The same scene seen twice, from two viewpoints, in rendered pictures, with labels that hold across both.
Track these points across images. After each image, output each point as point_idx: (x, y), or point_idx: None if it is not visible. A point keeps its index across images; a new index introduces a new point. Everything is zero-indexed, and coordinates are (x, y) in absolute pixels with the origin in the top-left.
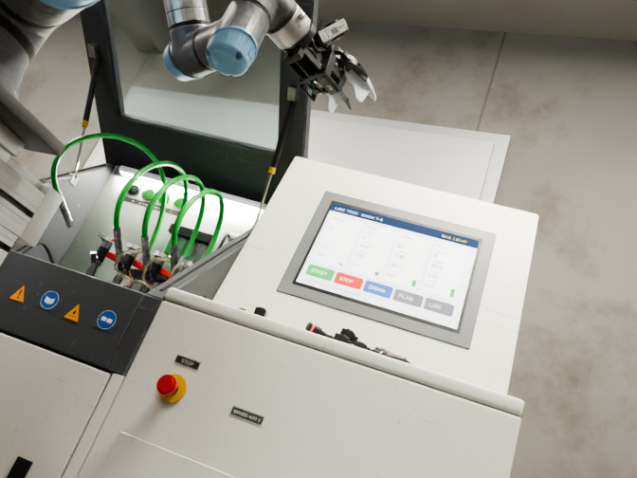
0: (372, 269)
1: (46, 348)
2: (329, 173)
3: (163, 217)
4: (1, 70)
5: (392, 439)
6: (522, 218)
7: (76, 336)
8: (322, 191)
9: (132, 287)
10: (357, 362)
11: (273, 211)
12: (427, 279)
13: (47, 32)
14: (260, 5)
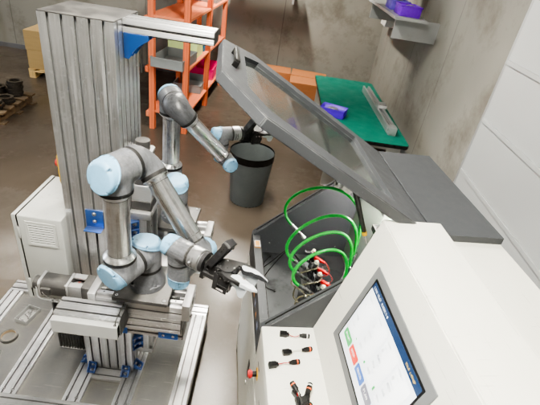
0: (364, 356)
1: None
2: (388, 248)
3: (378, 213)
4: (141, 288)
5: None
6: (468, 399)
7: (255, 325)
8: (378, 265)
9: None
10: None
11: (355, 269)
12: (379, 392)
13: (150, 267)
14: (169, 265)
